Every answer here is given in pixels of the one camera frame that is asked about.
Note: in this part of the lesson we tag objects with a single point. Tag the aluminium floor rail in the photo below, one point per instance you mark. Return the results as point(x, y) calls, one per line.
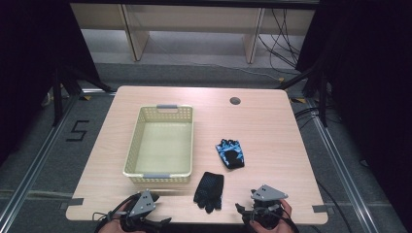
point(343, 168)
point(35, 155)

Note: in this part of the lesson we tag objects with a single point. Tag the yellow plastic basket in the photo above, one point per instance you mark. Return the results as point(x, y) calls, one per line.
point(162, 149)

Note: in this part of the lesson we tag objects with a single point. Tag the blue and black glove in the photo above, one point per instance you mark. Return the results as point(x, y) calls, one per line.
point(231, 155)

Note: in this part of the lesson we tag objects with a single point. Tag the grey tape strip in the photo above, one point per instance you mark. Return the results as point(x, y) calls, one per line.
point(320, 208)
point(75, 202)

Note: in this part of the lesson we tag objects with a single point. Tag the yellow and black tape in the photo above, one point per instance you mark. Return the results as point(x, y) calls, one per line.
point(298, 100)
point(85, 97)

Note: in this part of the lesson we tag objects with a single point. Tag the person's right hand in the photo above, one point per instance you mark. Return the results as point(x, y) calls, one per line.
point(287, 213)

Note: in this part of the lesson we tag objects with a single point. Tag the light wooden shelf unit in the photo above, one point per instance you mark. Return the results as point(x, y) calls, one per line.
point(194, 22)

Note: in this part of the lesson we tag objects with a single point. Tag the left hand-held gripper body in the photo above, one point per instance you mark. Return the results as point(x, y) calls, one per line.
point(142, 204)

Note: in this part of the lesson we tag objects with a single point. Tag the black metal stand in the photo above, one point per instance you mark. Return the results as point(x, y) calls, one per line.
point(322, 93)
point(58, 97)

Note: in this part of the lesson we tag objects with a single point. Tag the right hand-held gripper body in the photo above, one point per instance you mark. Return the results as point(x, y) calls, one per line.
point(267, 194)

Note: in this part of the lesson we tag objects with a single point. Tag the person's left hand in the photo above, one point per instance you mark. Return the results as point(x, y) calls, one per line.
point(111, 227)

